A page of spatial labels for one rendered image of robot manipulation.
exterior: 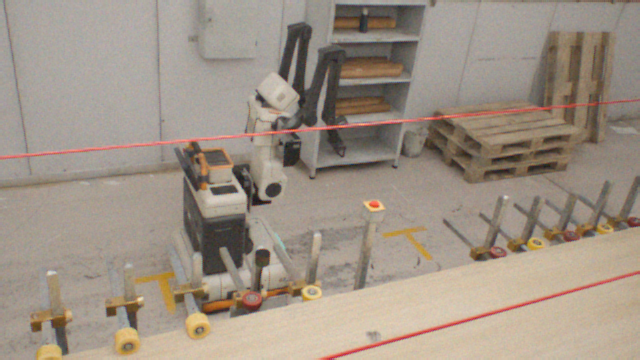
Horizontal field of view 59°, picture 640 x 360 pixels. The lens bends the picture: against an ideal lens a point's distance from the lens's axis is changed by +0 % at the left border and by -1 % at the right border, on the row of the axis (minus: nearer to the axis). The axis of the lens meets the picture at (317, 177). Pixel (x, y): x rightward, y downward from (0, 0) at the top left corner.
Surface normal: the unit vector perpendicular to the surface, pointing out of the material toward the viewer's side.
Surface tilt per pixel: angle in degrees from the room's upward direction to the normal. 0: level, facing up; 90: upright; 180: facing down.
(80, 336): 0
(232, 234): 90
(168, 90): 90
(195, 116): 90
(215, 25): 90
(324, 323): 0
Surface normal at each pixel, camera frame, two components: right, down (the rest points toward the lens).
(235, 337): 0.11, -0.87
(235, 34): 0.41, 0.49
